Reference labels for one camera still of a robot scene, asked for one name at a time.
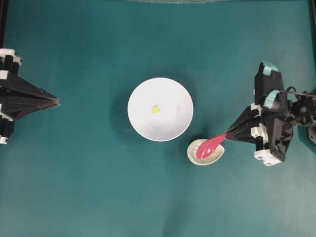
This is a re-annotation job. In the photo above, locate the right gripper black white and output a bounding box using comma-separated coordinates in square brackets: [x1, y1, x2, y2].
[226, 61, 293, 166]

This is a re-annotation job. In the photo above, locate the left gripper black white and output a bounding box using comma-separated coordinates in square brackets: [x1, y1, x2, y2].
[0, 48, 61, 146]

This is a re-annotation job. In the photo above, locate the red plastic spoon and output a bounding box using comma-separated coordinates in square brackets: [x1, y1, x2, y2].
[196, 133, 228, 159]

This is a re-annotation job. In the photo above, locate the yellow hexagonal prism block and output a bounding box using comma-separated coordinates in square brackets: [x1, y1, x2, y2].
[152, 105, 160, 114]

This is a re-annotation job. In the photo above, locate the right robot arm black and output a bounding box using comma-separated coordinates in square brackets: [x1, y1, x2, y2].
[226, 62, 316, 166]

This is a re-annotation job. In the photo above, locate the beige crackle spoon rest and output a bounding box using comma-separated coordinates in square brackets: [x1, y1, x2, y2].
[187, 139, 225, 166]

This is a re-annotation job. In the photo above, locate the white round bowl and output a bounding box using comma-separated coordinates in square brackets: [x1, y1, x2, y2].
[127, 78, 194, 142]

